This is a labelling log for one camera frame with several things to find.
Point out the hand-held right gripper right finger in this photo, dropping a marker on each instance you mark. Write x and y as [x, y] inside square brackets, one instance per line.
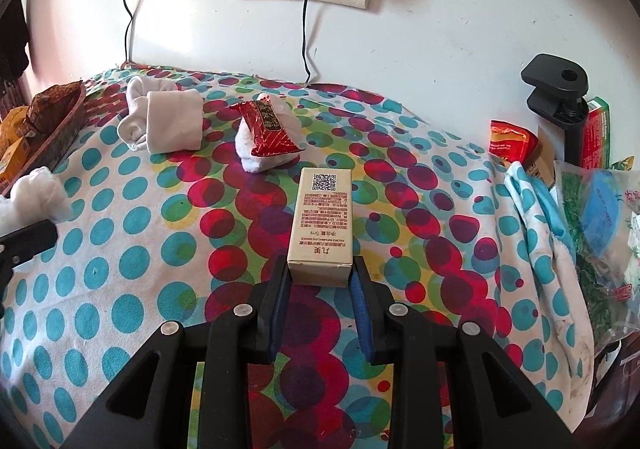
[360, 314]

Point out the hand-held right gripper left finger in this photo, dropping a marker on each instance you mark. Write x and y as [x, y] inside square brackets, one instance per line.
[277, 314]

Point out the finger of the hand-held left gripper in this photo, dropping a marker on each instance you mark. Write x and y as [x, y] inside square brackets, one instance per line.
[30, 239]

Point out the white sock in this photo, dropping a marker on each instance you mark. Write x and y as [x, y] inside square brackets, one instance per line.
[265, 161]
[165, 124]
[42, 194]

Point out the small yellow box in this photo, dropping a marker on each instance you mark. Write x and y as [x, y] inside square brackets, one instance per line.
[15, 159]

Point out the beige cardboard box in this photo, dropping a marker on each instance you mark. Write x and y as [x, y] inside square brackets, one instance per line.
[320, 229]

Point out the round red tray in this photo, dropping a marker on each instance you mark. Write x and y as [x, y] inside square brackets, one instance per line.
[62, 139]

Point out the yellow snack packet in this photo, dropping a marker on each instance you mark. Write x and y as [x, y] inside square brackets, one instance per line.
[12, 121]

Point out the brown snack packet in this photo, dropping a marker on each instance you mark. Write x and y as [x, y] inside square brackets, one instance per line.
[52, 106]

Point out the red candy packet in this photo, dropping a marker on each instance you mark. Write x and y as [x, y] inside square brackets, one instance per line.
[265, 126]

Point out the polka dot cloth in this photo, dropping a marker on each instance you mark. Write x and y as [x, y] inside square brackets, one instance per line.
[150, 254]

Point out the dark wooden furniture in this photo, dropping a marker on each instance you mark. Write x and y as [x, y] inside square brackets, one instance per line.
[10, 94]

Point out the white teal patterned towel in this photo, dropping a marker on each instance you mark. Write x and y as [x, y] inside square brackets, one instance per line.
[545, 254]

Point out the dark cloth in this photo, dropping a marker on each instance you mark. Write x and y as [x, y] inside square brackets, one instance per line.
[12, 34]

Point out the plastic bag of greens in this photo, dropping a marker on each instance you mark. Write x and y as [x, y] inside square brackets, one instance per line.
[575, 239]

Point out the red foil packet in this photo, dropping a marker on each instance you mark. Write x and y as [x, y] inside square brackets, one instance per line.
[510, 141]

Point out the brown cardboard carton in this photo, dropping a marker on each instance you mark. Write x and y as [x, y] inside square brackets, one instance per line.
[542, 164]

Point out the green red box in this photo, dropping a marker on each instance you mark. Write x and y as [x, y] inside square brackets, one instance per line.
[596, 134]

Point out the green yellow packet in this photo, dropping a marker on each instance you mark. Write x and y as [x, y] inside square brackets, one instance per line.
[622, 164]

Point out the black desk clamp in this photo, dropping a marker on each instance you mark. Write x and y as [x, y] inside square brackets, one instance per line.
[555, 79]

